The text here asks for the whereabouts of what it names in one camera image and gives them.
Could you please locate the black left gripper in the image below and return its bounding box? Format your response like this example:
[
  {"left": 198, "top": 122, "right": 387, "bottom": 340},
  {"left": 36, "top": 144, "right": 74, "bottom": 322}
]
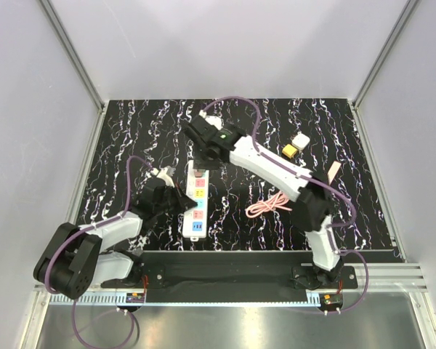
[{"left": 154, "top": 183, "right": 197, "bottom": 217}]

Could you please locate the white power strip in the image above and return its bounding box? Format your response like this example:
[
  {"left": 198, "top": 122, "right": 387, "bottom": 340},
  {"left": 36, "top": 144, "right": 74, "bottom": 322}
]
[{"left": 182, "top": 160, "right": 209, "bottom": 242}]

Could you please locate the yellow plug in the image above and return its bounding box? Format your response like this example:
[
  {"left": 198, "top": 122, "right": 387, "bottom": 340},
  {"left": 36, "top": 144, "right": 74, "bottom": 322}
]
[{"left": 282, "top": 144, "right": 298, "bottom": 159}]

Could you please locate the pink power strip cable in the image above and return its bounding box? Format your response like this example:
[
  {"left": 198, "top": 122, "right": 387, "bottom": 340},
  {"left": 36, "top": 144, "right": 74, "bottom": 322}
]
[{"left": 245, "top": 192, "right": 295, "bottom": 220}]

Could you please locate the white square plug adapter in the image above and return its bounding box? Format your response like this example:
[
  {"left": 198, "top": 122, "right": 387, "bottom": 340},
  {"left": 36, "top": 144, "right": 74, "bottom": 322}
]
[{"left": 291, "top": 133, "right": 310, "bottom": 151}]

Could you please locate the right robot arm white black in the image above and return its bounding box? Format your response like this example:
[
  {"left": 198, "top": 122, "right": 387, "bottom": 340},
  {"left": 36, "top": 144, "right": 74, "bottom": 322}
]
[{"left": 185, "top": 124, "right": 344, "bottom": 289}]

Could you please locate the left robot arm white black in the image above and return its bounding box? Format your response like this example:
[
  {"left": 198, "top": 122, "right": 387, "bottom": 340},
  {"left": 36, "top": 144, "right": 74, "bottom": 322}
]
[{"left": 33, "top": 177, "right": 197, "bottom": 300}]

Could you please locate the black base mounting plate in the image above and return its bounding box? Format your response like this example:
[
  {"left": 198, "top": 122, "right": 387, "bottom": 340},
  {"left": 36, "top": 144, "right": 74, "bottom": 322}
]
[{"left": 102, "top": 251, "right": 358, "bottom": 305}]

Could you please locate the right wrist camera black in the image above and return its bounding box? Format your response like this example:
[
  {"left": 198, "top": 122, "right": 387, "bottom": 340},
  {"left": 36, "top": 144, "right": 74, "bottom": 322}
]
[{"left": 184, "top": 116, "right": 219, "bottom": 143}]

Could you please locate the left aluminium frame post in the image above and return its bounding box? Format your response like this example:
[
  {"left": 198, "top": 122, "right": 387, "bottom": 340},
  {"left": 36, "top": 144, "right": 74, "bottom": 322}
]
[{"left": 37, "top": 0, "right": 105, "bottom": 113}]

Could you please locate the aluminium frame post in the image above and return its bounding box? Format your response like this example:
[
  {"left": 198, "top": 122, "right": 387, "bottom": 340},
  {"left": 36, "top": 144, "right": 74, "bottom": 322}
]
[
  {"left": 352, "top": 0, "right": 421, "bottom": 110},
  {"left": 37, "top": 0, "right": 105, "bottom": 113}
]

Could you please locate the right aluminium frame post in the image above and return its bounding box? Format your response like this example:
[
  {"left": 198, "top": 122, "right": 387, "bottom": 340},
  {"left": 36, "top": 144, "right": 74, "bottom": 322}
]
[{"left": 352, "top": 0, "right": 421, "bottom": 110}]

